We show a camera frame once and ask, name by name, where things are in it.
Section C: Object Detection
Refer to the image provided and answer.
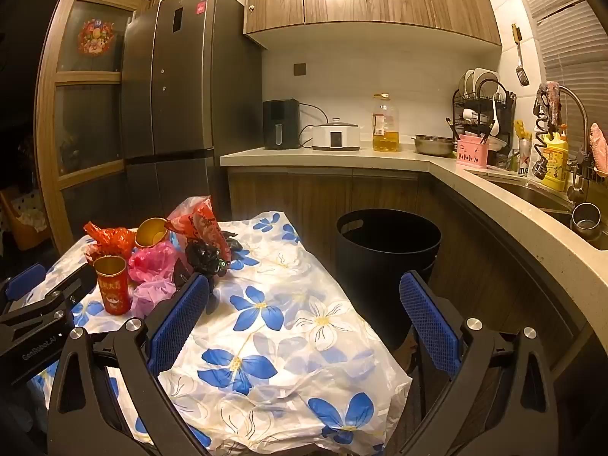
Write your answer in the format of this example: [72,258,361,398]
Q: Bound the pink rubber glove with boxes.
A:
[588,122,608,174]

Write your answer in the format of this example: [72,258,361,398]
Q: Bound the crumpled red plastic bag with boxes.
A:
[84,221,138,267]

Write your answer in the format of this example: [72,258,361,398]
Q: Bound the steel faucet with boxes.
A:
[546,84,594,203]

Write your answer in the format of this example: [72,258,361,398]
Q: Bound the black air fryer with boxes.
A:
[263,99,301,151]

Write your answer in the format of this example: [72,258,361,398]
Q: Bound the black trash bin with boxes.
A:
[335,209,442,350]

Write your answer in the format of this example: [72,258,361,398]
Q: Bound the brown rag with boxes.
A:
[536,82,565,129]

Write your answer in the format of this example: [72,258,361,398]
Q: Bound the steel bowl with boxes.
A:
[411,134,458,157]

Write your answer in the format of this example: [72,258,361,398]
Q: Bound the yellow detergent bottle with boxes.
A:
[541,126,569,192]

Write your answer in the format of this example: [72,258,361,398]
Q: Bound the pink utensil holder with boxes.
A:
[456,134,490,168]

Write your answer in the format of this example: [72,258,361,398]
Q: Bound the clear red printed bag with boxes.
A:
[166,196,231,267]

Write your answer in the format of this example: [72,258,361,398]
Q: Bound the white slow cooker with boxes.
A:
[312,118,362,152]

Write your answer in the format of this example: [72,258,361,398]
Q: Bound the red paper cup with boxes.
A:
[134,217,170,249]
[93,255,133,315]

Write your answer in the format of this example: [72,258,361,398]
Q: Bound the grey refrigerator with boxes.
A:
[119,0,263,248]

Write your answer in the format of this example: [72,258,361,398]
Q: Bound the window blinds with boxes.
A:
[510,0,608,153]

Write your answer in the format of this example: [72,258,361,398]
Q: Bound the orange container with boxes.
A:
[0,189,51,250]

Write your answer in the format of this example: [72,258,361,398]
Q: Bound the hanging slotted spatula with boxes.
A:
[511,24,530,87]

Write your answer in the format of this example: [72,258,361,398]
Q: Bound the black coiled hose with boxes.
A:
[531,104,554,180]

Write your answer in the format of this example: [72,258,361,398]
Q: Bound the wooden glass panel door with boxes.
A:
[35,0,162,257]

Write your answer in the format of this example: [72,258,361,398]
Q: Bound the black power cable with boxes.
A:
[298,103,329,149]

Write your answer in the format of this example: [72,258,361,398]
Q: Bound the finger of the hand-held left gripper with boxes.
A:
[0,264,98,332]
[0,263,47,302]

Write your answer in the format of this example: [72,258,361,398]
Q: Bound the blue floral tablecloth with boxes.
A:
[26,210,413,456]

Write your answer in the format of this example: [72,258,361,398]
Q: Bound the cooking oil bottle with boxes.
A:
[372,93,401,153]

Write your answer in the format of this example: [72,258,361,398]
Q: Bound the beer can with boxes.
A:
[518,138,533,176]

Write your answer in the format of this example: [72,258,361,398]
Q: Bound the steel sink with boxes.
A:
[480,171,608,229]

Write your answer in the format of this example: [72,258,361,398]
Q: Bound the steel cup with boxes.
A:
[570,202,604,241]

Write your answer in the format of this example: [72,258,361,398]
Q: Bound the black plastic bag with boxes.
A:
[173,230,243,290]

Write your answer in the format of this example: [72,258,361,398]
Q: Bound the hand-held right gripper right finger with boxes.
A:
[394,270,559,456]

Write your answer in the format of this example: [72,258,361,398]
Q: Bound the red door decoration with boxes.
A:
[78,18,115,55]

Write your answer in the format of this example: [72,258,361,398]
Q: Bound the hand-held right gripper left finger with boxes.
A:
[46,273,212,456]

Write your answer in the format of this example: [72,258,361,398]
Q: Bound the light pink plastic bag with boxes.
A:
[130,280,179,319]

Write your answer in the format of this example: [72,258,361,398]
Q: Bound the black dish rack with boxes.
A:
[451,78,518,165]

